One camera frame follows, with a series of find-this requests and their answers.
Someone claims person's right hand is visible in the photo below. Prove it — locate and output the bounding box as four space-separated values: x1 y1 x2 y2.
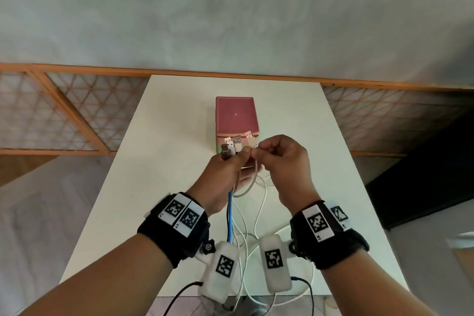
252 135 320 216

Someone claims person's left hand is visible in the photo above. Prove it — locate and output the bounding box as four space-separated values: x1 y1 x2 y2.
186 149 260 216

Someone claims white cable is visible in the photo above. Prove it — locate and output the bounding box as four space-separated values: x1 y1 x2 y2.
224 137 315 307
237 140 276 305

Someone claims blue cable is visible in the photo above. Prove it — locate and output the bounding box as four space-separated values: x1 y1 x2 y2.
221 143 237 244

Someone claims person's right forearm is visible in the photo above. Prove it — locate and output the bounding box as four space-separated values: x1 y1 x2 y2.
318 249 439 316

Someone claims person's left forearm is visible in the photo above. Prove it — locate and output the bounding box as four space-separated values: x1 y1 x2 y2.
20 232 186 316

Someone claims pink box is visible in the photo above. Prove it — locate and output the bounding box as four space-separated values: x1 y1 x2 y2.
216 96 264 172

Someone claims black left wrist band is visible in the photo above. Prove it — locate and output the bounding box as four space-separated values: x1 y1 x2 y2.
137 192 211 269

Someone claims black wrist band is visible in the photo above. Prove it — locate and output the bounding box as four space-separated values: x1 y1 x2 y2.
290 200 370 270
137 192 211 269

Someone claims black right wrist band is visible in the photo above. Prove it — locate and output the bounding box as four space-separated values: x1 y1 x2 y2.
290 200 370 270

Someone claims dark cabinet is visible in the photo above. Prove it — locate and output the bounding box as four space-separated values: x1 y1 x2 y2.
365 105 474 231

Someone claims wooden lattice screen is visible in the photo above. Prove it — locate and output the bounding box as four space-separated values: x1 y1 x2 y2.
0 63 474 158

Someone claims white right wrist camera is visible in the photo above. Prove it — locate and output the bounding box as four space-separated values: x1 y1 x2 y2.
258 235 293 293

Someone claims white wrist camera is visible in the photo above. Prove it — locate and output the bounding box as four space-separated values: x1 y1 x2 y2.
258 235 293 293
197 240 241 304

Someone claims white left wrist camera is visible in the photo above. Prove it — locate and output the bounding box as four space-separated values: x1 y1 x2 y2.
197 240 241 304

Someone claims black camera cable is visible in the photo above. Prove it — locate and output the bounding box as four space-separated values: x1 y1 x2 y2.
160 282 204 316
291 276 315 316

